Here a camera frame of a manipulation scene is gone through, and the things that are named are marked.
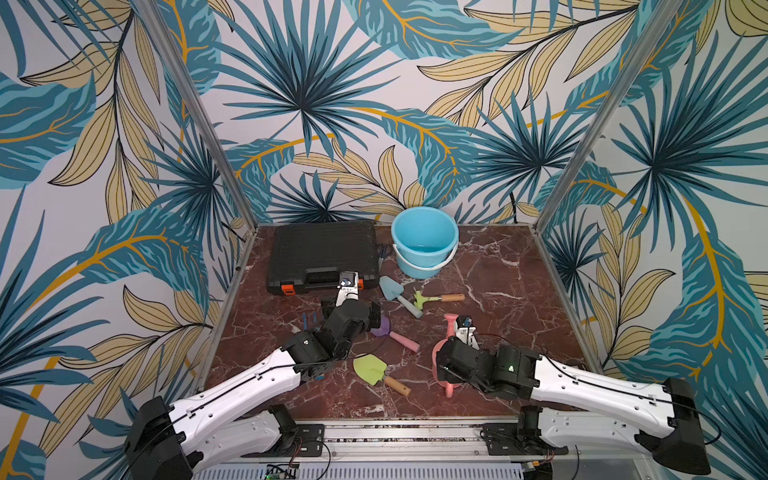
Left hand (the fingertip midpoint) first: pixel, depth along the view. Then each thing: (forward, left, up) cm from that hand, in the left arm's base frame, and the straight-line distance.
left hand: (359, 300), depth 77 cm
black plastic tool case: (+25, +21, -14) cm, 35 cm away
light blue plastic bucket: (+34, -21, -13) cm, 42 cm away
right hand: (-12, -23, -8) cm, 27 cm away
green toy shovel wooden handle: (-12, -4, -19) cm, 23 cm away
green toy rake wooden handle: (+12, -18, -18) cm, 28 cm away
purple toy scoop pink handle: (+2, -7, -19) cm, 20 cm away
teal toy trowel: (+15, -9, -19) cm, 26 cm away
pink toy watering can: (-18, -23, -10) cm, 31 cm away
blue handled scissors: (+31, -6, -17) cm, 36 cm away
